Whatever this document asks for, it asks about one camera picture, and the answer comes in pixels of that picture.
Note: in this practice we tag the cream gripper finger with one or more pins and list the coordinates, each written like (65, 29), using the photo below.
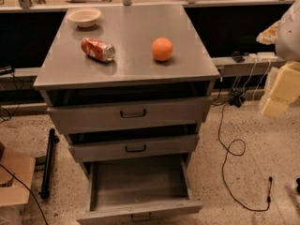
(268, 36)
(282, 88)

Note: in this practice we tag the crushed red coke can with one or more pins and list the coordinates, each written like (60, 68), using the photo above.
(97, 49)

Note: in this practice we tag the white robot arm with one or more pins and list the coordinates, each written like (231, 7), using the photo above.
(285, 34)

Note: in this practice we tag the grey middle drawer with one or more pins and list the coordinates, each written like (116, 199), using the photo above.
(139, 148)

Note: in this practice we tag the grey metal drawer cabinet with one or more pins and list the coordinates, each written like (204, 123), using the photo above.
(69, 77)

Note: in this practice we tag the grey open bottom drawer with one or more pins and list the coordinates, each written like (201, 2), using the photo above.
(137, 190)

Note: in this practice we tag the grey top drawer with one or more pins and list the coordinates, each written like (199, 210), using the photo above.
(128, 115)

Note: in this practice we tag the white power strip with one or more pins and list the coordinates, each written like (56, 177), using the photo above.
(259, 56)

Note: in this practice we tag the black device on ledge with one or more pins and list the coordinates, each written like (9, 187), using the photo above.
(237, 57)

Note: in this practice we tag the orange fruit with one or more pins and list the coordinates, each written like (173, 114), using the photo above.
(162, 49)

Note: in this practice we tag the white bowl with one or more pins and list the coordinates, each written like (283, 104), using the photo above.
(84, 17)

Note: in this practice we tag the cardboard box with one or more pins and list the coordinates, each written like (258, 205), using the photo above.
(16, 175)

